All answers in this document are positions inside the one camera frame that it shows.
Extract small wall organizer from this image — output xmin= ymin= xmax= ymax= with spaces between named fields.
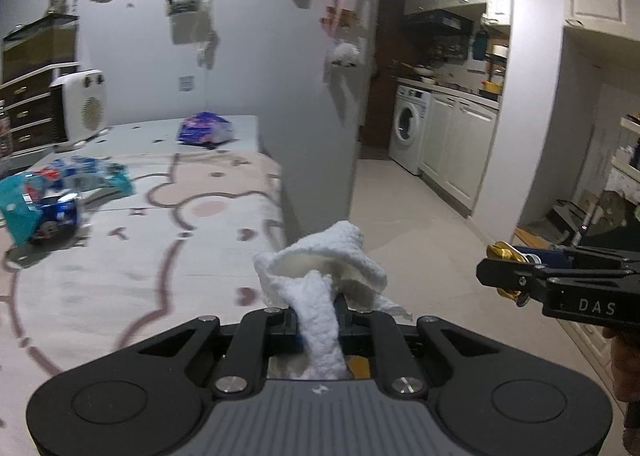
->
xmin=165 ymin=0 xmax=206 ymax=17

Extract dark dustpan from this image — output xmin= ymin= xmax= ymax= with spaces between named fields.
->
xmin=542 ymin=201 xmax=586 ymax=237

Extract grey bed platform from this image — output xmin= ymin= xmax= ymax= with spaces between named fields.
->
xmin=0 ymin=114 xmax=301 ymax=456

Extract small teal snack wrapper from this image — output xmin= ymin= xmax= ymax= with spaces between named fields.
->
xmin=97 ymin=162 xmax=137 ymax=197

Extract white washing machine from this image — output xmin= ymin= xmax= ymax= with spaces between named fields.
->
xmin=389 ymin=84 xmax=432 ymax=176

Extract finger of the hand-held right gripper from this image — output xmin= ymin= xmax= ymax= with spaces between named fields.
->
xmin=476 ymin=259 xmax=640 ymax=299
xmin=537 ymin=246 xmax=640 ymax=267

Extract large teal snack wrapper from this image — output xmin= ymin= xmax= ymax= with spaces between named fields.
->
xmin=0 ymin=171 xmax=51 ymax=247

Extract dark range hood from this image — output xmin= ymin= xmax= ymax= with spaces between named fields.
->
xmin=405 ymin=10 xmax=473 ymax=32

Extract white fan heater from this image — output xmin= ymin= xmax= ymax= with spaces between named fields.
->
xmin=50 ymin=69 xmax=108 ymax=144

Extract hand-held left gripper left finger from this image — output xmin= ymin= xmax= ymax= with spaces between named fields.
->
xmin=137 ymin=309 xmax=303 ymax=397

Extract brown wooden door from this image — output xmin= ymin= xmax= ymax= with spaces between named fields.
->
xmin=360 ymin=0 xmax=407 ymax=147

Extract white lower kitchen cabinets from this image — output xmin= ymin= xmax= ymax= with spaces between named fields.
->
xmin=419 ymin=89 xmax=501 ymax=217

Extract purple snack bag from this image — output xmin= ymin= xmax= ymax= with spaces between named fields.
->
xmin=177 ymin=111 xmax=235 ymax=146

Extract white plush toy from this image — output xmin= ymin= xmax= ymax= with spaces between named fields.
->
xmin=327 ymin=42 xmax=362 ymax=68

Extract wooden figure wall ornament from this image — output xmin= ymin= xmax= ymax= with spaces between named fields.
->
xmin=325 ymin=6 xmax=361 ymax=27

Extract glass terrarium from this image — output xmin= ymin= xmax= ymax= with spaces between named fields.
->
xmin=2 ymin=14 xmax=80 ymax=82

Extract white paper towel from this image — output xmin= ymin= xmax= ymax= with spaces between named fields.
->
xmin=254 ymin=220 xmax=413 ymax=382

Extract blue soda can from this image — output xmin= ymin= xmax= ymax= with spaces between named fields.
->
xmin=34 ymin=192 xmax=82 ymax=241

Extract dark drawer chest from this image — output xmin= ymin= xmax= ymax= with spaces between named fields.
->
xmin=0 ymin=61 xmax=81 ymax=157

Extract person's right hand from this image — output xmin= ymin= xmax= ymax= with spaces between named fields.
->
xmin=602 ymin=325 xmax=640 ymax=403

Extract white hanging charm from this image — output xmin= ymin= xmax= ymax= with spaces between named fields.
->
xmin=197 ymin=29 xmax=221 ymax=70

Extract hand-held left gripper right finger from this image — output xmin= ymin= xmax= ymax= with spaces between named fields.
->
xmin=335 ymin=296 xmax=501 ymax=397

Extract blue and white wrapper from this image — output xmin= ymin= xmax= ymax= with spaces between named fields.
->
xmin=32 ymin=156 xmax=113 ymax=191

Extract gold foil wrapper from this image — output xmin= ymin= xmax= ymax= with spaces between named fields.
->
xmin=487 ymin=241 xmax=543 ymax=307

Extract wood-topped bench cabinet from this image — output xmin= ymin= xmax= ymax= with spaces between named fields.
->
xmin=515 ymin=226 xmax=546 ymax=247

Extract pink printed blanket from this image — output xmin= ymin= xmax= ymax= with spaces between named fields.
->
xmin=0 ymin=151 xmax=287 ymax=456

